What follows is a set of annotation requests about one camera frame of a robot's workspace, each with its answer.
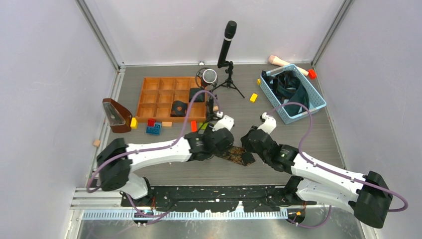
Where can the red toy brick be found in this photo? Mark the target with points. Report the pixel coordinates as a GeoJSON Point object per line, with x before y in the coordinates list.
{"type": "Point", "coordinates": [151, 122]}

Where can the yellow block by metronome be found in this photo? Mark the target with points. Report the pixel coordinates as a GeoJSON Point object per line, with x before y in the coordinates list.
{"type": "Point", "coordinates": [134, 123]}

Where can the tan wooden block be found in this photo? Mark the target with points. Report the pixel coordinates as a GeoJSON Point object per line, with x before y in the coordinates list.
{"type": "Point", "coordinates": [167, 124]}

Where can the orange red block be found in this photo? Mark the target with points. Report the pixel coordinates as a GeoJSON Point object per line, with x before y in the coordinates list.
{"type": "Point", "coordinates": [194, 126]}

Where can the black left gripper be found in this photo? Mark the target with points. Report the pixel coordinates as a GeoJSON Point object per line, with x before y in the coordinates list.
{"type": "Point", "coordinates": [208, 130]}

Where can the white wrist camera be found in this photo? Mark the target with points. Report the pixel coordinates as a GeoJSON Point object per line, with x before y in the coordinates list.
{"type": "Point", "coordinates": [226, 122]}
{"type": "Point", "coordinates": [268, 123]}

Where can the light blue plastic basket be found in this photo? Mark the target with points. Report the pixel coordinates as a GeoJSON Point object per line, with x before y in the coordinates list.
{"type": "Point", "coordinates": [317, 102]}

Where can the rolled black tie in tray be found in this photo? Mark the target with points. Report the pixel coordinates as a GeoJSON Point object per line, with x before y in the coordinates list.
{"type": "Point", "coordinates": [178, 109]}

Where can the red block at corner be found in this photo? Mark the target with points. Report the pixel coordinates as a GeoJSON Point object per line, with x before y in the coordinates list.
{"type": "Point", "coordinates": [312, 74]}

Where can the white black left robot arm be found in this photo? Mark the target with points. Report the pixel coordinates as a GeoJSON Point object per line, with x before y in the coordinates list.
{"type": "Point", "coordinates": [118, 162]}

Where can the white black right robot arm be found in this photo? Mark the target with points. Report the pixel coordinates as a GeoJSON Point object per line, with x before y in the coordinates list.
{"type": "Point", "coordinates": [314, 180]}

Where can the dark green patterned tie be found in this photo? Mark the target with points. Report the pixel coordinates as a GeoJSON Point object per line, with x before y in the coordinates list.
{"type": "Point", "coordinates": [301, 95]}

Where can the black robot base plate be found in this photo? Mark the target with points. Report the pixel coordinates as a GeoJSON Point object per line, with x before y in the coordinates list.
{"type": "Point", "coordinates": [218, 199]}

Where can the rolled dark green tie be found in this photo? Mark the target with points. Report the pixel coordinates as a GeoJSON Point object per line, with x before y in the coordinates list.
{"type": "Point", "coordinates": [196, 95]}

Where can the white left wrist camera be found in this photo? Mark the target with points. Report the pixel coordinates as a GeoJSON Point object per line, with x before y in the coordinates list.
{"type": "Point", "coordinates": [226, 122]}

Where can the yellow toy brick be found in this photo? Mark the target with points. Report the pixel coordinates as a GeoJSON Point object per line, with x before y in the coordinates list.
{"type": "Point", "coordinates": [253, 98]}

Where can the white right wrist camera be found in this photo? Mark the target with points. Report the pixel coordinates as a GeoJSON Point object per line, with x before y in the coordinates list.
{"type": "Point", "coordinates": [268, 123]}

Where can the black handheld microphone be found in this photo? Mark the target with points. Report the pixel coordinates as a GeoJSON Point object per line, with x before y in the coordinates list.
{"type": "Point", "coordinates": [229, 33]}

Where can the black key pattern tie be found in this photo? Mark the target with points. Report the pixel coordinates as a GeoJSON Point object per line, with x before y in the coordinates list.
{"type": "Point", "coordinates": [238, 155]}

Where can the brown wooden metronome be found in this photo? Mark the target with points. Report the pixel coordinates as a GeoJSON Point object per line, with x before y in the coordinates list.
{"type": "Point", "coordinates": [118, 116]}

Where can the blue toy brick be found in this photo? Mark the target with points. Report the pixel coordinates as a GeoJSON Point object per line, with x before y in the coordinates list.
{"type": "Point", "coordinates": [154, 130]}

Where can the navy brown striped tie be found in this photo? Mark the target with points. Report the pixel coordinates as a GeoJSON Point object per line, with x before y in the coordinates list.
{"type": "Point", "coordinates": [282, 85]}

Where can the lime green flat brick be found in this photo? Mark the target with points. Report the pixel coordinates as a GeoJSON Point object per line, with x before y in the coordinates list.
{"type": "Point", "coordinates": [202, 126]}

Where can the small wooden cube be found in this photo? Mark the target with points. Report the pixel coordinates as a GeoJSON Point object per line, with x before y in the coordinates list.
{"type": "Point", "coordinates": [96, 143]}

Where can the orange wooden compartment tray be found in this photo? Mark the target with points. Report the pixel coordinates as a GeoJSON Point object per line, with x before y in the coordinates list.
{"type": "Point", "coordinates": [158, 94]}

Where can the small black tripod stand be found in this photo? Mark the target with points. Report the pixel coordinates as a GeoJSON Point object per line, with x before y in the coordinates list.
{"type": "Point", "coordinates": [210, 115]}

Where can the round silver mesh microphone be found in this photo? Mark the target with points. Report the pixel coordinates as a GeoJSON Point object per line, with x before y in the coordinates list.
{"type": "Point", "coordinates": [206, 77]}

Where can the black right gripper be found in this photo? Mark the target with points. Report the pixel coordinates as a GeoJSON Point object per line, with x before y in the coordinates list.
{"type": "Point", "coordinates": [245, 143]}

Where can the beige wooden pestle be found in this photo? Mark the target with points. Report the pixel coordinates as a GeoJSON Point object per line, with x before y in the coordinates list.
{"type": "Point", "coordinates": [274, 60]}

